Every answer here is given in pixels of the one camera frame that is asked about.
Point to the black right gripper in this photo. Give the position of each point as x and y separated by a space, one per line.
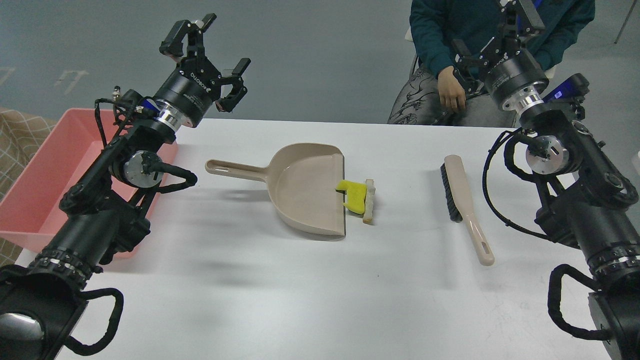
516 83

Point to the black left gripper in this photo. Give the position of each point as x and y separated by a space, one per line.
191 87

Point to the beige plastic dustpan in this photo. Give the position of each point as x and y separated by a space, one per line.
301 181

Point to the beige hand brush black bristles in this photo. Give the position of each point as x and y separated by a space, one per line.
460 206

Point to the yellow sponge piece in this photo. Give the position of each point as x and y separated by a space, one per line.
355 195

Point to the white bread piece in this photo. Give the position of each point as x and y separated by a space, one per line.
368 214

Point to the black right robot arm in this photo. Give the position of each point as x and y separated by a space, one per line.
583 196

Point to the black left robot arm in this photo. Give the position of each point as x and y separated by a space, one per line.
45 305

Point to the pink plastic bin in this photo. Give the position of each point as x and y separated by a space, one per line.
29 214

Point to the person's bare hand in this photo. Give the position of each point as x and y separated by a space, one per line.
452 96

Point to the person in teal sweater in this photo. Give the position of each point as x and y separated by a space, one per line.
435 23

